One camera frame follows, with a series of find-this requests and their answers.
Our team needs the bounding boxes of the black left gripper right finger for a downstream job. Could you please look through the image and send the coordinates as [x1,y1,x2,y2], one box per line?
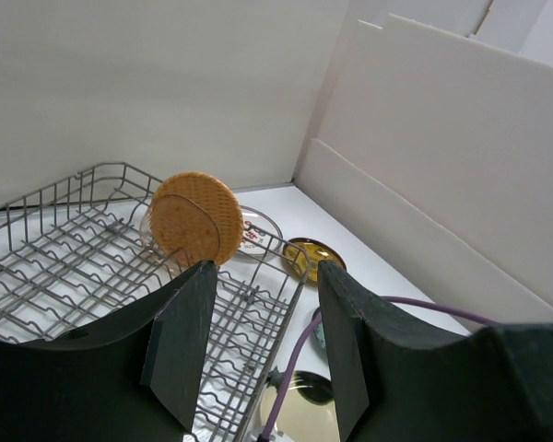
[318,261,553,441]

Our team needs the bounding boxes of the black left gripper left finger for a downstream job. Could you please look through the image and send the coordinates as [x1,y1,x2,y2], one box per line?
[0,261,218,441]

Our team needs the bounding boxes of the cream plate with green brushstroke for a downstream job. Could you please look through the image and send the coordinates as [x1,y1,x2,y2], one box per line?
[272,370,340,441]

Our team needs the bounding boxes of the yellow plate with brown rim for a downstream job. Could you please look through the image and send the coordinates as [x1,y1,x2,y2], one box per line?
[282,238,347,284]

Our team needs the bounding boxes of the orange woven bamboo plate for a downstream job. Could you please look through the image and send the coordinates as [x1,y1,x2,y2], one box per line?
[145,171,243,270]

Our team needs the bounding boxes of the blue floral plate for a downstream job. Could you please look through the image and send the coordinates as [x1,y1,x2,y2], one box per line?
[312,308,326,357]

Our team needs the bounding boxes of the white plate with red characters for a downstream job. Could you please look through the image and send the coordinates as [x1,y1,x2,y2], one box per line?
[236,205,283,259]

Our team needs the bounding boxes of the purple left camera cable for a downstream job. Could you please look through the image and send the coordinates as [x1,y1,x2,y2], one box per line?
[255,296,508,442]

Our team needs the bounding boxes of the grey wire dish rack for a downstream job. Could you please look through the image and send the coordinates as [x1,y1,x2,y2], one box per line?
[0,163,305,441]

